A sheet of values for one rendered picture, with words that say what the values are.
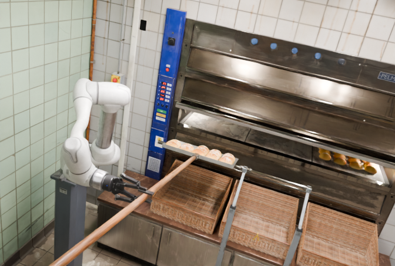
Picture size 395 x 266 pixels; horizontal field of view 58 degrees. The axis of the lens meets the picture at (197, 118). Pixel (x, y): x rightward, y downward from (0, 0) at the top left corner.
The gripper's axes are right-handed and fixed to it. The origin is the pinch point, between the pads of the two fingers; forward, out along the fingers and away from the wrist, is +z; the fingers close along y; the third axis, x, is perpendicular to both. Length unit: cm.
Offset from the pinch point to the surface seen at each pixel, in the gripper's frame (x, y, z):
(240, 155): -157, 3, 27
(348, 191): -155, 5, 118
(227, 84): -140, -54, 2
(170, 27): -129, -87, -52
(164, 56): -135, -63, -54
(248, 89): -140, -55, 20
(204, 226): -118, 58, 17
